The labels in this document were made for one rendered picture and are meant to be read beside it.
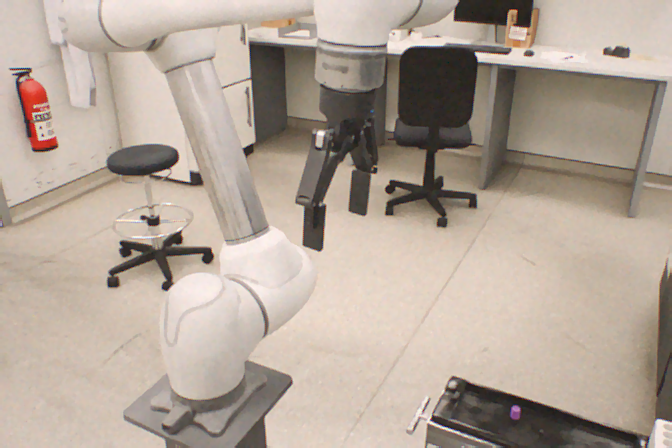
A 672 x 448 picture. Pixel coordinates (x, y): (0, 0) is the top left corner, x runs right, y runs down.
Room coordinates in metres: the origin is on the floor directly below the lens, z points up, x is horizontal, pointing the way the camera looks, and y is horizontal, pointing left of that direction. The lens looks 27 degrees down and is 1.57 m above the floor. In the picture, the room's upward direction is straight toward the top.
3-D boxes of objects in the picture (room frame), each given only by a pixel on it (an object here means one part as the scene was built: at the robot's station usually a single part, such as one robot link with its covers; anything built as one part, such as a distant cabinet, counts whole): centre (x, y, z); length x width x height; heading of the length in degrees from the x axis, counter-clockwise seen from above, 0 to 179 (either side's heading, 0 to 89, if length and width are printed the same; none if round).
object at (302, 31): (4.43, 0.29, 0.93); 0.35 x 0.26 x 0.06; 157
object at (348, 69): (0.75, -0.01, 1.42); 0.09 x 0.09 x 0.06
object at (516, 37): (4.03, -1.20, 1.02); 0.22 x 0.17 x 0.24; 153
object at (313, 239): (0.69, 0.04, 1.21); 0.03 x 0.01 x 0.07; 62
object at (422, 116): (3.36, -0.55, 0.52); 0.64 x 0.60 x 1.05; 173
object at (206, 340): (0.93, 0.28, 0.87); 0.18 x 0.16 x 0.22; 145
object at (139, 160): (2.61, 1.00, 0.32); 0.57 x 0.52 x 0.63; 153
